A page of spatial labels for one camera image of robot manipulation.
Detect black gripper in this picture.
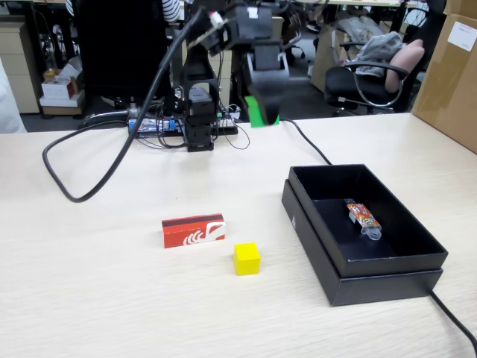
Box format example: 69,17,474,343
244,43,291,127

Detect green cube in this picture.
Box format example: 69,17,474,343
244,95,281,128

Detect yellow cube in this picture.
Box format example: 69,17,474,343
233,242,261,277

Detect large brown cardboard box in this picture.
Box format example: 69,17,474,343
411,13,477,155

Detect open black box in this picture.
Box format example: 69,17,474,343
288,163,449,279

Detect small brown cardboard box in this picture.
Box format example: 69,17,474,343
445,0,477,16

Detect black articulated pole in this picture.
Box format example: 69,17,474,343
234,69,250,111

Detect seated person legs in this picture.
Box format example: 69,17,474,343
282,4,311,67

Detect black office chair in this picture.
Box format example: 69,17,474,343
323,40,428,117

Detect gray cloth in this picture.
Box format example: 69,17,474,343
352,31,405,78

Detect electronics board with blue connectors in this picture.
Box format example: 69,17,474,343
127,117,239,139

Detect person in striped shirt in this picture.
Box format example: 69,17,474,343
162,0,183,23

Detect silver metal stand base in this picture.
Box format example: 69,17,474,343
84,97,168,122

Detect pink cushion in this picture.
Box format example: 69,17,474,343
385,39,426,94

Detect black monitor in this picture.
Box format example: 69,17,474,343
72,0,173,101

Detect open white carton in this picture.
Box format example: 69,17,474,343
57,55,83,81

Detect white paper label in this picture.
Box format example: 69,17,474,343
446,21,477,52

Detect flat white carton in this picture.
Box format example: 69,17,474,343
39,91,86,110

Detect white carton with red side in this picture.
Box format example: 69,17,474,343
40,76,81,101

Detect beige drawer cabinet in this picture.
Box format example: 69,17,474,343
0,21,41,115

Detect person in white clothing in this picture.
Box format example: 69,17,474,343
0,55,28,134

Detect beige drawer pedestal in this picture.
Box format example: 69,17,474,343
218,48,235,111

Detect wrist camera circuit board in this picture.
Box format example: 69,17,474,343
187,10,231,57

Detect thick black sleeved cable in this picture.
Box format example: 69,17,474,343
42,7,206,204

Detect black power cable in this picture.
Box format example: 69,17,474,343
278,118,477,348

